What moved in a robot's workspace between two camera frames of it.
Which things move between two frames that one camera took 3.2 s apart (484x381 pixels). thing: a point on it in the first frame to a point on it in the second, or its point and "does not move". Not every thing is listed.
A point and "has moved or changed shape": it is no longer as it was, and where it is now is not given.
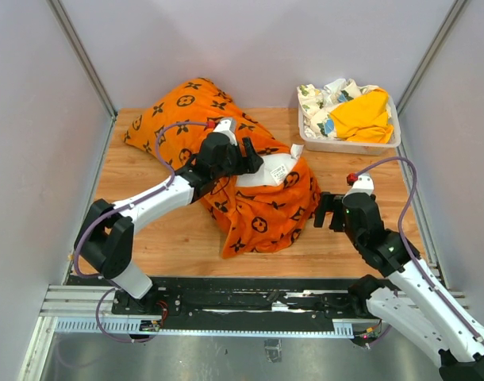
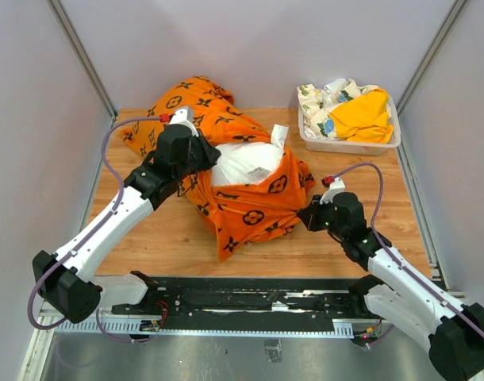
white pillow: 273,170 has moved or changed shape
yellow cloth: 363,117 does not move
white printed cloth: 316,104 does not move
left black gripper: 245,163 to 209,153
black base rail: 301,298 does not move
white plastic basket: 316,143 does not move
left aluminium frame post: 82,54 does not move
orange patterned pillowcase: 243,218 has moved or changed shape
